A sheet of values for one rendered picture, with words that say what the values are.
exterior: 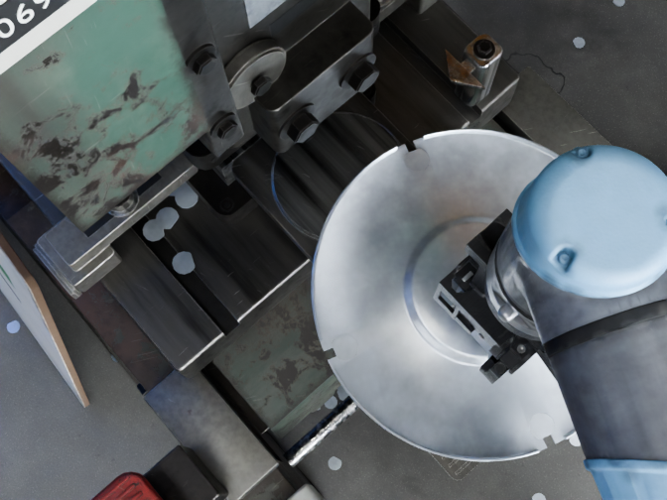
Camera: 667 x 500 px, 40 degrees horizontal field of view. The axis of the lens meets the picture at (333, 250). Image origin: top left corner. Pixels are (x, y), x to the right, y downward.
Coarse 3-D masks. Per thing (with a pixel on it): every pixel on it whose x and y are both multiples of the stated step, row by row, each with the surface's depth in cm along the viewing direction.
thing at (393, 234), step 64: (384, 192) 81; (448, 192) 82; (512, 192) 82; (320, 256) 79; (384, 256) 80; (448, 256) 80; (320, 320) 78; (384, 320) 79; (448, 320) 78; (384, 384) 77; (448, 384) 78; (512, 384) 78; (448, 448) 77; (512, 448) 77
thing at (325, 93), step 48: (240, 0) 55; (288, 0) 59; (336, 0) 64; (240, 48) 59; (288, 48) 65; (336, 48) 65; (240, 96) 62; (288, 96) 64; (336, 96) 70; (288, 144) 70
